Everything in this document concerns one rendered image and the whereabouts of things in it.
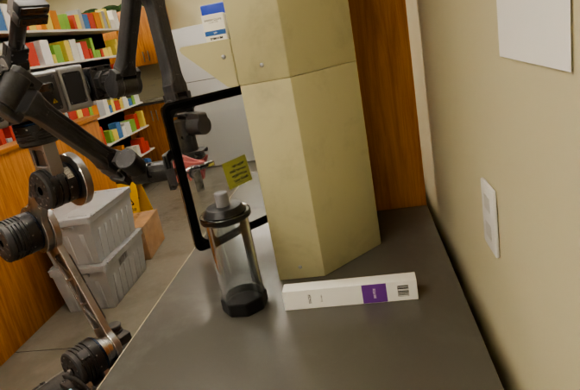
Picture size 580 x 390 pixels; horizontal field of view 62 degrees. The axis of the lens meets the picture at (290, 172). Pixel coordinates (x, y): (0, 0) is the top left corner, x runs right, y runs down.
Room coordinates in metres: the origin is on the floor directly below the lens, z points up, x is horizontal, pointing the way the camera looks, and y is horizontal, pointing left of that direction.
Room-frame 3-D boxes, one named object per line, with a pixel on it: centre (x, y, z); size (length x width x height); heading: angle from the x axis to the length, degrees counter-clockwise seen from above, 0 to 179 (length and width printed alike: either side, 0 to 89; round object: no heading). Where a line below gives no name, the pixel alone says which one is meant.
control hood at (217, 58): (1.21, 0.10, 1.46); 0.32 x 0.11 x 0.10; 170
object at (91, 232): (3.12, 1.40, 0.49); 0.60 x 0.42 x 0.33; 170
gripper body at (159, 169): (1.29, 0.34, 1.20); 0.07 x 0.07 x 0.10; 80
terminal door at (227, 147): (1.26, 0.16, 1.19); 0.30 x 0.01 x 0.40; 124
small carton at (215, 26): (1.17, 0.11, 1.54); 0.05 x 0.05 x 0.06; 86
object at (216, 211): (0.96, 0.15, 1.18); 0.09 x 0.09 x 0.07
